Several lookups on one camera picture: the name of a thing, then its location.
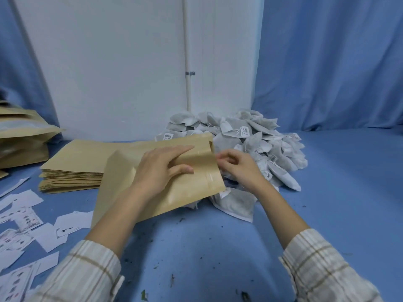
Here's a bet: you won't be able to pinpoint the person's right hand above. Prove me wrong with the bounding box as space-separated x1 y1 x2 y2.
215 149 268 194

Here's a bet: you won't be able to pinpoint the stack of kraft pouches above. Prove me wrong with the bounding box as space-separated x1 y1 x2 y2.
38 138 170 194

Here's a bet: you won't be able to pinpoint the pile of kraft pouches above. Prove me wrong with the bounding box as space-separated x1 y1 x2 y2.
0 100 65 180

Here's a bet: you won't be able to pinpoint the person's left hand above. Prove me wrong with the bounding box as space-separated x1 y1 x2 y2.
131 145 195 200

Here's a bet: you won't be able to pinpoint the kraft pouch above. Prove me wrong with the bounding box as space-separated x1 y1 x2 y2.
90 132 226 229

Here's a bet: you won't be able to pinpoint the pile of white tea bags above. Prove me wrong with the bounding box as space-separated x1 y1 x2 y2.
154 108 309 224

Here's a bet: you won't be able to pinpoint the white wall pipe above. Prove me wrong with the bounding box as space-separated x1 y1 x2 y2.
182 0 193 112

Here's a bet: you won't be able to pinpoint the blue table cover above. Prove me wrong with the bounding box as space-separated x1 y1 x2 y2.
0 127 403 302

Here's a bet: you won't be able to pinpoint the blue curtain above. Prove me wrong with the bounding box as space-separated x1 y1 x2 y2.
0 0 62 145
251 0 403 133

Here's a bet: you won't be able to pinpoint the white paper labels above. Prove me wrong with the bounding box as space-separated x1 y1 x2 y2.
0 176 95 302

